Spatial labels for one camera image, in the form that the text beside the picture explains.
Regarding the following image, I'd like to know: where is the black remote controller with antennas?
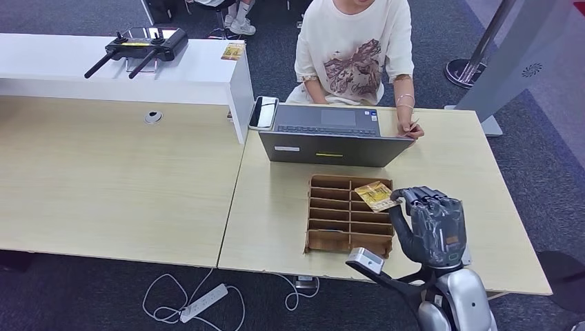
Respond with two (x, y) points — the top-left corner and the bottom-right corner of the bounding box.
(83, 27), (189, 81)

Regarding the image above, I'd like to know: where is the white power strip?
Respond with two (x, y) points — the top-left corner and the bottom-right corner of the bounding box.
(179, 283), (230, 325)

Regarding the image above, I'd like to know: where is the white looped cable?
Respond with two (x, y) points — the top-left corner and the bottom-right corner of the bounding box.
(274, 274), (321, 314)

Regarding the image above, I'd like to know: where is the metal stanchion post with base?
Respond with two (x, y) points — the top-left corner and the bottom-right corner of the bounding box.
(444, 0), (519, 90)

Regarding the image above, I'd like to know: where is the black office chair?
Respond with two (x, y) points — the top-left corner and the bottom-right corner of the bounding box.
(196, 0), (248, 43)

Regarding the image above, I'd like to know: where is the black cabinet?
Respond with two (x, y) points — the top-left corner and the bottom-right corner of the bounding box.
(140, 0), (180, 26)

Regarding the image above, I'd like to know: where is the black desk foot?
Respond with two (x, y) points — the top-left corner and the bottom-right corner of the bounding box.
(0, 250), (35, 274)

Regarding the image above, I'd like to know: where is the black smartphone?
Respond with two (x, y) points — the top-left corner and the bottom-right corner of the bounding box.
(248, 96), (279, 132)

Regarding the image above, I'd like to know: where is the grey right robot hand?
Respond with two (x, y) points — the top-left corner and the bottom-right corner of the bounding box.
(388, 185), (468, 268)

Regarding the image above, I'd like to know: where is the grey laptop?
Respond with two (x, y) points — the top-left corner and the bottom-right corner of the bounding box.
(258, 103), (415, 169)

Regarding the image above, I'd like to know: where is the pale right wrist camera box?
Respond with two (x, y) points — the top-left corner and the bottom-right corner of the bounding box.
(345, 247), (428, 298)

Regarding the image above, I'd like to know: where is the brown cardboard compartment organizer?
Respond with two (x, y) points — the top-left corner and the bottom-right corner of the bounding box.
(304, 174), (395, 261)

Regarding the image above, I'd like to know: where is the person's left hand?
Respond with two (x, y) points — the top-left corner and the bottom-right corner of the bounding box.
(396, 117), (426, 140)

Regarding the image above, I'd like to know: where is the bystander person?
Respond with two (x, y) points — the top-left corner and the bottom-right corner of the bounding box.
(224, 0), (257, 37)

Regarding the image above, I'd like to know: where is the white reception counter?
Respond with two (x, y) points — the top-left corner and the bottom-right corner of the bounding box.
(0, 33), (255, 146)

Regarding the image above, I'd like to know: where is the white power strip cable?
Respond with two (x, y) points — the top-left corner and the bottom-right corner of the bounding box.
(141, 268), (246, 331)

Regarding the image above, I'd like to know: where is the grey standing kiosk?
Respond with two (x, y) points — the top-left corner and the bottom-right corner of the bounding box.
(445, 0), (577, 138)

